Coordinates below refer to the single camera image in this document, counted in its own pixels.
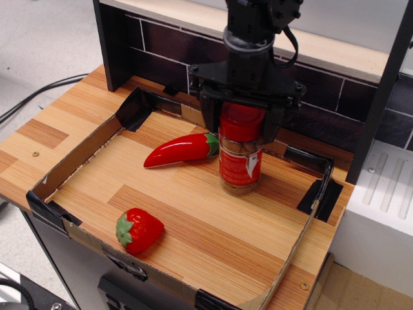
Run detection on red-capped basil spice bottle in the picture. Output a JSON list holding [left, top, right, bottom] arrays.
[[219, 103, 265, 196]]

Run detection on red toy chili pepper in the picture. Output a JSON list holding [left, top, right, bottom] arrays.
[[143, 132, 219, 169]]

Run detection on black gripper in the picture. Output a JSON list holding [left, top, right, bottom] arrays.
[[188, 50, 307, 144]]

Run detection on light wooden shelf board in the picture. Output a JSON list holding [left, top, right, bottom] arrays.
[[98, 1, 389, 83]]

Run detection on dark brick-pattern back panel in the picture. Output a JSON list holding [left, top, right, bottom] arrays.
[[94, 1, 412, 152]]

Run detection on red toy strawberry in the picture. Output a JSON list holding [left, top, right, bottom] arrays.
[[116, 208, 165, 254]]

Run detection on black floor cable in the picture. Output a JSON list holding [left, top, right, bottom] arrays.
[[0, 73, 88, 125]]

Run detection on white sink drainboard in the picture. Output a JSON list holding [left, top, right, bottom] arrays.
[[331, 141, 412, 296]]

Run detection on cardboard fence with black tape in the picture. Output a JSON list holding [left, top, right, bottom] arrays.
[[26, 89, 341, 309]]

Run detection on black device at bottom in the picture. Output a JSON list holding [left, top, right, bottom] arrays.
[[97, 276, 194, 309]]

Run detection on black cabinet under table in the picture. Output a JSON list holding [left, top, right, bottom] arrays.
[[22, 209, 201, 310]]

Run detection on black vertical post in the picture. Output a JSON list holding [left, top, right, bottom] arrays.
[[346, 0, 412, 185]]

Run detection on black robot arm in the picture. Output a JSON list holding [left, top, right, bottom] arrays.
[[188, 1, 307, 143]]

